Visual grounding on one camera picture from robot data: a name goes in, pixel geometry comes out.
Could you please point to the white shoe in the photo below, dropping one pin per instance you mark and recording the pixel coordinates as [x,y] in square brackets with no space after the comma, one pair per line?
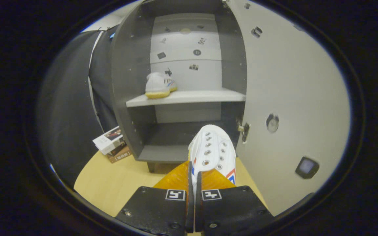
[157,85]
[213,147]

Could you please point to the brown book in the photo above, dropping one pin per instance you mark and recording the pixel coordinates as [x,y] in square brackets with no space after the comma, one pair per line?
[120,155]

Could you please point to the light grey shoe cabinet door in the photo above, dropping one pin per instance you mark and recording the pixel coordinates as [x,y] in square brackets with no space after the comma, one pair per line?
[290,82]

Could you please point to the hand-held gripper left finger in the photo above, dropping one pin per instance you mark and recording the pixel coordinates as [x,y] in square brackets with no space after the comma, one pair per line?
[189,209]

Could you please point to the grey shoe cabinet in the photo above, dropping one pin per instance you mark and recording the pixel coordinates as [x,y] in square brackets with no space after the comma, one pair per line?
[133,65]

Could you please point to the black backdrop cloth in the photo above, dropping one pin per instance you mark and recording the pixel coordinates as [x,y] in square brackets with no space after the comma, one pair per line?
[71,98]

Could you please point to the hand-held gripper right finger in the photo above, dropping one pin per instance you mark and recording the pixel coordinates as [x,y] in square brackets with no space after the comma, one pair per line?
[198,209]

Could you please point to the white book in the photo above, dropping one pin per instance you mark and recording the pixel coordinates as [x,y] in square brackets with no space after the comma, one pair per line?
[108,141]

